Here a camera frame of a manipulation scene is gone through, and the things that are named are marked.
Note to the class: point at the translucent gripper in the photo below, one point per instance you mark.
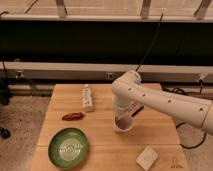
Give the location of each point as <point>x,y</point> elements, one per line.
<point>121,115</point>

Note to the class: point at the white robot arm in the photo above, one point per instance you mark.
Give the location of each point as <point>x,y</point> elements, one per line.
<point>194,111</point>

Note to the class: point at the green ceramic bowl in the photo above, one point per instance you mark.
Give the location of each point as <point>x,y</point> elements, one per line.
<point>68,148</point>

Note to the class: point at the brown chocolate bar box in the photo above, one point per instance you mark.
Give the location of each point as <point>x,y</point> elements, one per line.
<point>135,108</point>

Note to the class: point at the white plastic bottle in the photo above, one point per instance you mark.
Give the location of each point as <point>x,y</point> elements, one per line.
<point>87,98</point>

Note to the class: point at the red chili pepper toy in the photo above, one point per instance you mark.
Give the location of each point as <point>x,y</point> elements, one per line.
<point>73,116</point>

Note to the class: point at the white sponge block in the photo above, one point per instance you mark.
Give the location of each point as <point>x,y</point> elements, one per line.
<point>147,158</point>

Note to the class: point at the black object on floor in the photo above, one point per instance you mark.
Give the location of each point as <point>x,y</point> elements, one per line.
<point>4,133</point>

